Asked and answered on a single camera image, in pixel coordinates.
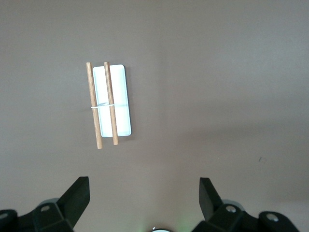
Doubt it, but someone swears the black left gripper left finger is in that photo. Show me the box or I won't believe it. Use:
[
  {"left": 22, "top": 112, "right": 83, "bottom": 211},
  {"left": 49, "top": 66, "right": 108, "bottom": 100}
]
[{"left": 0, "top": 176, "right": 90, "bottom": 232}]

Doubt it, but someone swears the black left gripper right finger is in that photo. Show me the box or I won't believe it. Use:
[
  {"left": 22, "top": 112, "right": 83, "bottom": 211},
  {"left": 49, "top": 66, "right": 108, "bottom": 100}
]
[{"left": 192, "top": 177, "right": 300, "bottom": 232}]

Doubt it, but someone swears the wooden towel rack rod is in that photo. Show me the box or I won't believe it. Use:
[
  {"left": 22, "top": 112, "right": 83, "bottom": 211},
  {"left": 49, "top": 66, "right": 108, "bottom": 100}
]
[
  {"left": 86, "top": 62, "right": 104, "bottom": 150},
  {"left": 103, "top": 61, "right": 119, "bottom": 146}
]

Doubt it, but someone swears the brown table cover sheet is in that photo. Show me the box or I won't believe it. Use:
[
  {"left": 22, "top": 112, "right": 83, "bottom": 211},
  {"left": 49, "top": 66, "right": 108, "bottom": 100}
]
[{"left": 0, "top": 0, "right": 309, "bottom": 232}]

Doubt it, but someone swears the white wire rod support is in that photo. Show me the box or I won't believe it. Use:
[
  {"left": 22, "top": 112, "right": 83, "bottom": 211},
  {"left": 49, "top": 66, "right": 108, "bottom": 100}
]
[{"left": 90, "top": 102, "right": 115, "bottom": 109}]

